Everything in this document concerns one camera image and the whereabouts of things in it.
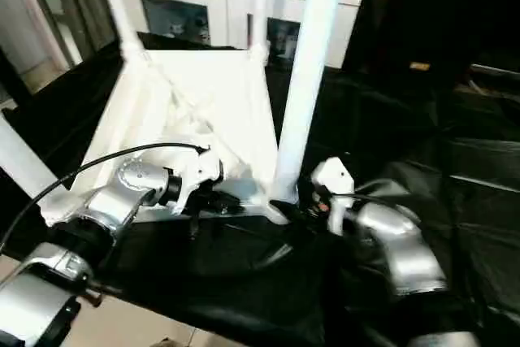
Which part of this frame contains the white plastic table leg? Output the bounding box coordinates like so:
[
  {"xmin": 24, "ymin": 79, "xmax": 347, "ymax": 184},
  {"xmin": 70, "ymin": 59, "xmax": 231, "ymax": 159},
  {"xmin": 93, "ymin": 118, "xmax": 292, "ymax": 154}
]
[
  {"xmin": 274, "ymin": 0, "xmax": 353, "ymax": 207},
  {"xmin": 248, "ymin": 0, "xmax": 272, "ymax": 67},
  {"xmin": 0, "ymin": 113, "xmax": 71, "ymax": 202},
  {"xmin": 93, "ymin": 0, "xmax": 145, "ymax": 63}
]

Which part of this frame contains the white plastic table top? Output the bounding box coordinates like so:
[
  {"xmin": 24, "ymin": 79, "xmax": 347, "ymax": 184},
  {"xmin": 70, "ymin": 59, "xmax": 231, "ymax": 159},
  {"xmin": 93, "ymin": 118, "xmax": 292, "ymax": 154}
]
[{"xmin": 39, "ymin": 47, "xmax": 301, "ymax": 229}]

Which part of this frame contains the black work mat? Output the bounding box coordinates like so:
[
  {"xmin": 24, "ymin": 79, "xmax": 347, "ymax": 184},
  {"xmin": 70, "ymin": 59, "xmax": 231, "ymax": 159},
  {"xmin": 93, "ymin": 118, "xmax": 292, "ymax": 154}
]
[{"xmin": 0, "ymin": 32, "xmax": 520, "ymax": 347}]

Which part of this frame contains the black cabinet with gold label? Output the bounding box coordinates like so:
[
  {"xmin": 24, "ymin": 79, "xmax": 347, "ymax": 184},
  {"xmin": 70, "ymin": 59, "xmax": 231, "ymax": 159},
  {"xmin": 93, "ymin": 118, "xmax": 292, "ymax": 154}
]
[{"xmin": 342, "ymin": 0, "xmax": 520, "ymax": 78}]

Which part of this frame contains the black stand leg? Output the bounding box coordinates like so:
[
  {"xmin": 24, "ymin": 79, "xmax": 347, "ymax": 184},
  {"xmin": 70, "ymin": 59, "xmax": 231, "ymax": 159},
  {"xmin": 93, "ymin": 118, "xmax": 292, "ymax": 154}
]
[{"xmin": 80, "ymin": 276, "xmax": 124, "ymax": 309}]

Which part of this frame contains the grey curtain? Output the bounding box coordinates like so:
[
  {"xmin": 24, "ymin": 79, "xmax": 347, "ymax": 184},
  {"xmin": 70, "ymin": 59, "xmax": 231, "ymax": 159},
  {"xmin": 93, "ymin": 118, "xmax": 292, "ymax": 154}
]
[{"xmin": 51, "ymin": 0, "xmax": 119, "ymax": 56}]

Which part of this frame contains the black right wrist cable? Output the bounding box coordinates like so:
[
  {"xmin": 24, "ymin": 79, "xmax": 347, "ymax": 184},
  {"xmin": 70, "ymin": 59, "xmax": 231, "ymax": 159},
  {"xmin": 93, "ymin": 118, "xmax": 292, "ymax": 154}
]
[{"xmin": 352, "ymin": 189, "xmax": 426, "ymax": 228}]

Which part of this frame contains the white sliding door frame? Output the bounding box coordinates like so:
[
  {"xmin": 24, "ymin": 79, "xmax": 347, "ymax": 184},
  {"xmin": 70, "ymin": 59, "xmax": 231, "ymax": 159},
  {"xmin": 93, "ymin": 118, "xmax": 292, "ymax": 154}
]
[{"xmin": 0, "ymin": 0, "xmax": 83, "ymax": 76}]

